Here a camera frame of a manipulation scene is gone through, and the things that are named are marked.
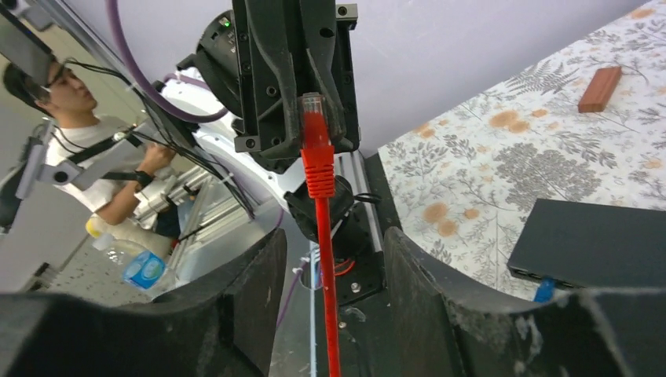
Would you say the person in white shirt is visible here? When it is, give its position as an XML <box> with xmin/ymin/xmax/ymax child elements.
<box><xmin>2</xmin><ymin>58</ymin><xmax>176</xmax><ymax>225</ymax></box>

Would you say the red cable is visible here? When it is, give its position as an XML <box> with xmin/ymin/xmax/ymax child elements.
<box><xmin>300</xmin><ymin>92</ymin><xmax>343</xmax><ymax>377</ymax></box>

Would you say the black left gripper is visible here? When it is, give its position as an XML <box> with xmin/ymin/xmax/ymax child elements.
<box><xmin>232</xmin><ymin>0</ymin><xmax>360</xmax><ymax>159</ymax></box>

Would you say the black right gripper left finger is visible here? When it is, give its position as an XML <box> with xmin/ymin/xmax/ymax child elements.
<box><xmin>1</xmin><ymin>229</ymin><xmax>287</xmax><ymax>376</ymax></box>

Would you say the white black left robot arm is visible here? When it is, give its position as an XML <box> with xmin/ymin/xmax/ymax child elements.
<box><xmin>186</xmin><ymin>1</ymin><xmax>360</xmax><ymax>174</ymax></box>

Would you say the black network switch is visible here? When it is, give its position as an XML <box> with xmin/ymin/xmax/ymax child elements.
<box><xmin>507</xmin><ymin>199</ymin><xmax>665</xmax><ymax>288</ymax></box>

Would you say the reddish brown wooden block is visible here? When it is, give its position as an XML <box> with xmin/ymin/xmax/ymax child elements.
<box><xmin>577</xmin><ymin>66</ymin><xmax>622</xmax><ymax>113</ymax></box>

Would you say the blue ethernet cable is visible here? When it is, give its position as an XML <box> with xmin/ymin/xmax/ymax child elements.
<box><xmin>532</xmin><ymin>278</ymin><xmax>557</xmax><ymax>304</ymax></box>

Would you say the clear plastic water bottle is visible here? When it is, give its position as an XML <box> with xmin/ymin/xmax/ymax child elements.
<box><xmin>93</xmin><ymin>233</ymin><xmax>179</xmax><ymax>298</ymax></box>

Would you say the floral table mat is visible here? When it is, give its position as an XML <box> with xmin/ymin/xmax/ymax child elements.
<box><xmin>379</xmin><ymin>1</ymin><xmax>665</xmax><ymax>300</ymax></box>

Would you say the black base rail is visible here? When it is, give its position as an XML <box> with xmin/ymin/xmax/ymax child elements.
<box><xmin>334</xmin><ymin>152</ymin><xmax>401</xmax><ymax>376</ymax></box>

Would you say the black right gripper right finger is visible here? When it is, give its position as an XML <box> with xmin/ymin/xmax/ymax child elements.
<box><xmin>384</xmin><ymin>228</ymin><xmax>665</xmax><ymax>376</ymax></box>

